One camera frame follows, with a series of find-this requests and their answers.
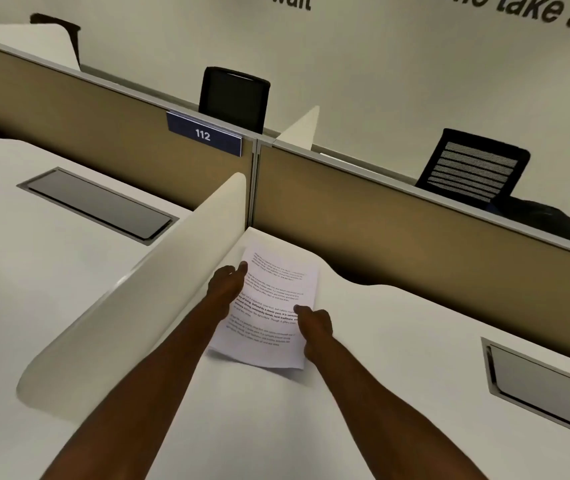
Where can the person's right hand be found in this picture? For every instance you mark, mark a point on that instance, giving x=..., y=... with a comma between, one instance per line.
x=317, y=327

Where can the white printed paper sheet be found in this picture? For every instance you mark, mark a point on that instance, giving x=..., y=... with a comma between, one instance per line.
x=275, y=304

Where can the black solid-back office chair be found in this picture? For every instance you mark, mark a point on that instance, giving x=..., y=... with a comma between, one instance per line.
x=235, y=97

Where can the person's right thumb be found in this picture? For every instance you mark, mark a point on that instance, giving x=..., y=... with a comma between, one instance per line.
x=301, y=309

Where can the person's right forearm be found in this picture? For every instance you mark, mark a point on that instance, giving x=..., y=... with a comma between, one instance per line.
x=390, y=419

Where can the person's left thumb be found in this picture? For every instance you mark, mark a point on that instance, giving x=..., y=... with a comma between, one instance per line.
x=241, y=268

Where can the blue desk number label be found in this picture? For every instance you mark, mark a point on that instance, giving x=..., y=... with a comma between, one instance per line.
x=204, y=133

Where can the tan partition panel with label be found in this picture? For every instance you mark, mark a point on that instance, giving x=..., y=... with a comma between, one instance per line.
x=104, y=129

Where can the person's left hand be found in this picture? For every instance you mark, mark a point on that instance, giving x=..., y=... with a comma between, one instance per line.
x=225, y=287

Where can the person's left forearm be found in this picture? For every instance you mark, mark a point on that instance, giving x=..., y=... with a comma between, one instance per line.
x=134, y=389

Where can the white curved desk divider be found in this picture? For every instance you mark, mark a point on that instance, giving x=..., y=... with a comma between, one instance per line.
x=24, y=42
x=301, y=127
x=139, y=299

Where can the black mesh striped office chair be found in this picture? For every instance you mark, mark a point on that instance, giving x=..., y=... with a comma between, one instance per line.
x=472, y=169

